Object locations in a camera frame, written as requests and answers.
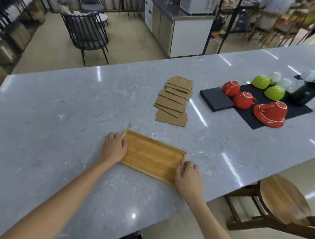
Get black metal slatted chair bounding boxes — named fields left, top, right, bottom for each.
left=60, top=11, right=110, bottom=67

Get person's right hand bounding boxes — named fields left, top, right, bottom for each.
left=174, top=161, right=204, bottom=201

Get white microwave oven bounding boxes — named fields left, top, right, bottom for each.
left=179, top=0, right=217, bottom=15

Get black box container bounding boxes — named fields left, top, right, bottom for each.
left=286, top=75, right=315, bottom=106

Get wooden dining chairs group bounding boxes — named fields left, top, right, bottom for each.
left=242, top=9, right=315, bottom=49

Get person's right forearm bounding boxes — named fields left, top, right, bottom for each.
left=183, top=193, right=232, bottom=239

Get round white side table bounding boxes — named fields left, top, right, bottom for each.
left=95, top=13, right=109, bottom=26

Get person's left hand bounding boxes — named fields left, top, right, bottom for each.
left=100, top=132, right=128, bottom=165

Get black metal rack frame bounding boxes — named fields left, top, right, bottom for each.
left=201, top=0, right=240, bottom=55

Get stainless steel counter cabinet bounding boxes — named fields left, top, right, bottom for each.
left=145, top=0, right=217, bottom=59

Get white paper napkins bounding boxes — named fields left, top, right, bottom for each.
left=299, top=70, right=315, bottom=83

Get small black slate coaster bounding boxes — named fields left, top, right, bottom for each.
left=200, top=87, right=235, bottom=113

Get dark storage shelf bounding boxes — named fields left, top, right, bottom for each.
left=0, top=0, right=47, bottom=74

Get round wooden stool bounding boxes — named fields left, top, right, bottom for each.
left=225, top=174, right=315, bottom=239

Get rectangular bamboo wooden tray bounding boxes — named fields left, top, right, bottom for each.
left=119, top=129, right=188, bottom=185

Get red ceramic cup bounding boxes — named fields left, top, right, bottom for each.
left=232, top=91, right=257, bottom=110
left=258, top=101, right=288, bottom=122
left=222, top=80, right=241, bottom=97

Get pile of brown cardboard sleeves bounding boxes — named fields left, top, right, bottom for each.
left=154, top=76, right=194, bottom=128

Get large black ribbed mat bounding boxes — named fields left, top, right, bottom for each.
left=233, top=83, right=313, bottom=130

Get green ceramic cup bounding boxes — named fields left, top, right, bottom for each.
left=251, top=75, right=271, bottom=90
left=264, top=85, right=286, bottom=101

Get person's left forearm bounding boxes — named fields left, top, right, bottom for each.
left=0, top=158, right=119, bottom=239

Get red ceramic saucer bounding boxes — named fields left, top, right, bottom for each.
left=252, top=104, right=286, bottom=128

